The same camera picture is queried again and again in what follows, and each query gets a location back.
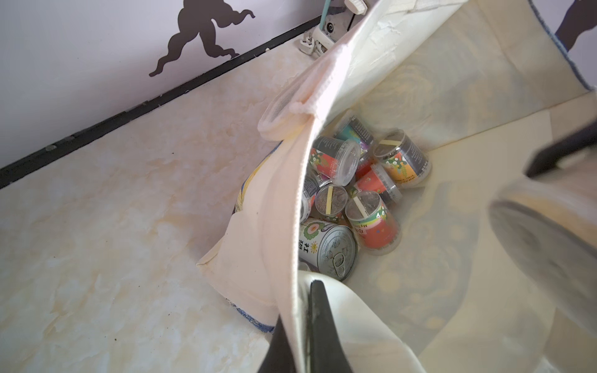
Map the red label seed jar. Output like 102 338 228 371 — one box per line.
345 191 402 255

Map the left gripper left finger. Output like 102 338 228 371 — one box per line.
257 318 296 373

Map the toaster power cord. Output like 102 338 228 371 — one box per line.
298 32 323 57

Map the cream canvas tote bag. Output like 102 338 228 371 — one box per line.
199 1 596 372

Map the clear seed jar striped lid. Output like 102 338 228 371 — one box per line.
488 159 596 334

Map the purple label small jar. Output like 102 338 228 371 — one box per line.
300 170 320 222

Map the green label seed jar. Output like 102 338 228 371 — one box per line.
334 113 375 153

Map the mint green toaster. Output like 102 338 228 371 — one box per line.
300 0 370 56

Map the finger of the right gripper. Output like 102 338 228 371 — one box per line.
524 121 596 179

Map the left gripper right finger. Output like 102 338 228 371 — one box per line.
307 280 352 373

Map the silver tin can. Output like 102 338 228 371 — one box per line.
298 219 358 281

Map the pink label seed jar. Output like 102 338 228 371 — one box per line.
314 184 348 223

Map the orange label seed jar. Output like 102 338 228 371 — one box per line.
373 129 432 188

